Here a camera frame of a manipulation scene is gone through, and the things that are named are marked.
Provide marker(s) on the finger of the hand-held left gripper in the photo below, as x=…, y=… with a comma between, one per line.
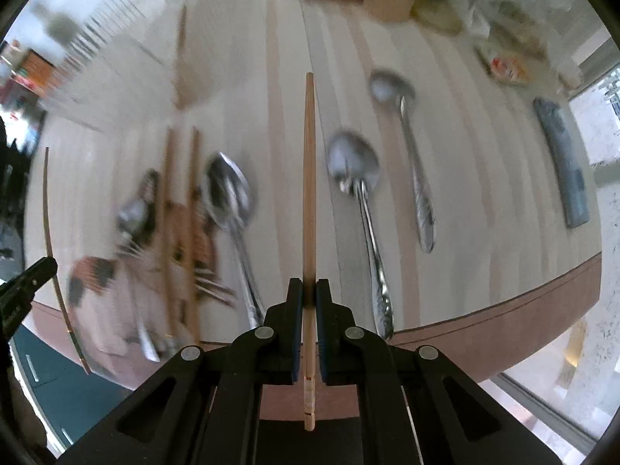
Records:
x=25, y=290

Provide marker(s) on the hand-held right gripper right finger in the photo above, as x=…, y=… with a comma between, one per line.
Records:
x=323, y=315

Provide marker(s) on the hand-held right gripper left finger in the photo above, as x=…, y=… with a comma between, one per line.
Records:
x=293, y=315

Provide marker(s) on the wooden chopstick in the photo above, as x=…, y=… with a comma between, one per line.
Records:
x=169, y=232
x=309, y=232

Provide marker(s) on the thin brown stick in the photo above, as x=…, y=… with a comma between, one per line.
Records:
x=58, y=281

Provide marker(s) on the metal fork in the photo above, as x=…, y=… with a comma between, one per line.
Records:
x=213, y=286

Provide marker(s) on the patterned brown cloth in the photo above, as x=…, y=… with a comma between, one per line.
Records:
x=116, y=300

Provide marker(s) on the large metal spoon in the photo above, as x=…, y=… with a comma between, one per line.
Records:
x=353, y=161
x=228, y=193

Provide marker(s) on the cluttered shelf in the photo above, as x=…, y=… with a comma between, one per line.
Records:
x=30, y=69

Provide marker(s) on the dark grey remote control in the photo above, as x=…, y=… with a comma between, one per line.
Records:
x=564, y=169

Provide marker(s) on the orange snack packet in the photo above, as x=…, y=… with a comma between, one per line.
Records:
x=506, y=67

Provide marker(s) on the clear plastic bag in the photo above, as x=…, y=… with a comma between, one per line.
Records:
x=523, y=7

